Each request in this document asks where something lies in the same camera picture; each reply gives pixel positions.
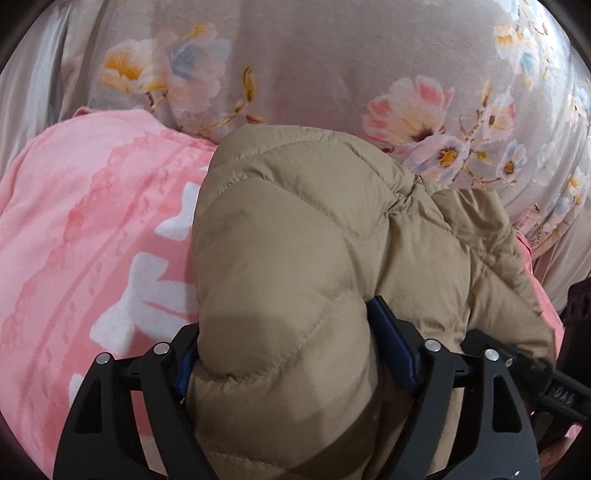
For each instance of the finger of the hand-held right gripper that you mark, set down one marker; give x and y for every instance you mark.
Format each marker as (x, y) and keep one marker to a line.
(549, 387)

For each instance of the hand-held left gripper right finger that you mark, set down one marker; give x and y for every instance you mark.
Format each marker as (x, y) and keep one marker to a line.
(393, 350)

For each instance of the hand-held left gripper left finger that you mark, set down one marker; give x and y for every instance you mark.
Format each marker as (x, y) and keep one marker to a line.
(183, 371)

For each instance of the beige puffer jacket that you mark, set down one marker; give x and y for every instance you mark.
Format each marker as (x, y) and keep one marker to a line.
(323, 240)

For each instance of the person's right hand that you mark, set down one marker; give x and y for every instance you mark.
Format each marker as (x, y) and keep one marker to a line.
(556, 454)

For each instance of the pink blanket with white print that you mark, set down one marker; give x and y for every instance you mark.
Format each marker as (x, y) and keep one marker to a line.
(83, 221)

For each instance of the grey floral blanket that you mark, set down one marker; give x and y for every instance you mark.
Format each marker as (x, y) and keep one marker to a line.
(341, 69)

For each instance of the grey satin cloth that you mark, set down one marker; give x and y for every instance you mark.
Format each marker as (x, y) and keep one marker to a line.
(32, 92)

